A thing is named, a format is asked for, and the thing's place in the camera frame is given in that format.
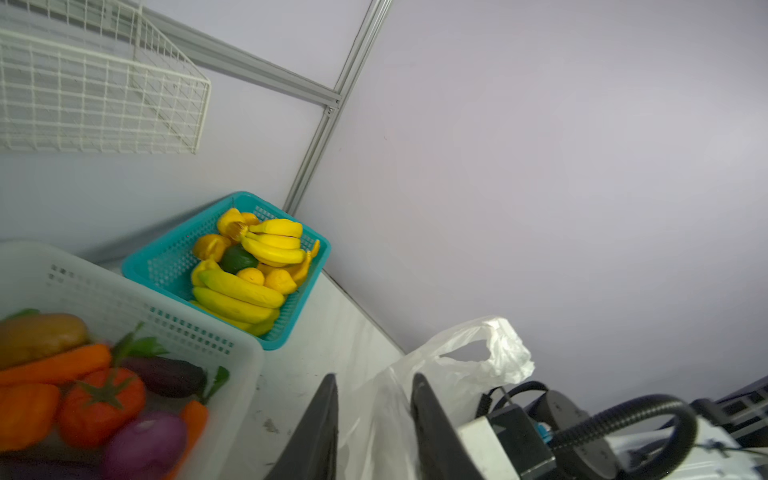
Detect white wire wall basket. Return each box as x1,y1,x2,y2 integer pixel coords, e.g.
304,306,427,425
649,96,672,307
1,1,211,154

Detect white plastic vegetable basket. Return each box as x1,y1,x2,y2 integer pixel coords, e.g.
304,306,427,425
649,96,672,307
1,241,264,479

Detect yellow-green toy mango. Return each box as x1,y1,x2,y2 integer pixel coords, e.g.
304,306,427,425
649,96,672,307
190,260,286,336

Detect toy carrot back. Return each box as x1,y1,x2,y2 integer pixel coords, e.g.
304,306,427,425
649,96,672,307
0,323,169,388

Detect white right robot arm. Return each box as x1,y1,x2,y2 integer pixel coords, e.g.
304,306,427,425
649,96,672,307
518,381,767,479

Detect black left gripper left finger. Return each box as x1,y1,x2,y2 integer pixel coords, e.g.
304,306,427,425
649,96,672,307
266,373,339,480

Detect green toy avocado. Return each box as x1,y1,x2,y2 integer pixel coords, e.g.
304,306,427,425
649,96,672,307
218,244,259,275

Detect toy carrot front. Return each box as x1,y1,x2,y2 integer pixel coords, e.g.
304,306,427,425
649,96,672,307
163,400,209,480

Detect toy carrot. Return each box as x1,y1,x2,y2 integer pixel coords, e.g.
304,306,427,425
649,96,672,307
0,323,169,388
163,400,209,480

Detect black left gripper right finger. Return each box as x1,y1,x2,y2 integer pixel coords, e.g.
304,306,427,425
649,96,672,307
410,373,482,480

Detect red toy tomato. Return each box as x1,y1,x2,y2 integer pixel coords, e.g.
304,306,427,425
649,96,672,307
57,368,146,449

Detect dark purple toy eggplant right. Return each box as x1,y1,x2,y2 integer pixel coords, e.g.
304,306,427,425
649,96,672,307
121,357,230,405

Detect toy banana bunch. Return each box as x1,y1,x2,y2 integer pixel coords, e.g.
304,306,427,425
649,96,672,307
221,219,306,267

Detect purple toy onion front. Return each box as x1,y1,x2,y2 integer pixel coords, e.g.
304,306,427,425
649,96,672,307
100,412,187,479

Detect brown toy potato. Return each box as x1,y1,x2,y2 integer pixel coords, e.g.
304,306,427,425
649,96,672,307
1,313,89,369

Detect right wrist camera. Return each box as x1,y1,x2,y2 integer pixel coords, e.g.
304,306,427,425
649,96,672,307
457,405,557,480

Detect long purple toy eggplant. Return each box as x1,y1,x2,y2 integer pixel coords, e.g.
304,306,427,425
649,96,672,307
1,458,101,480

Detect white plastic grocery bag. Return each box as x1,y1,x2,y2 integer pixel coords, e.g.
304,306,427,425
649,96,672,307
337,317,535,479

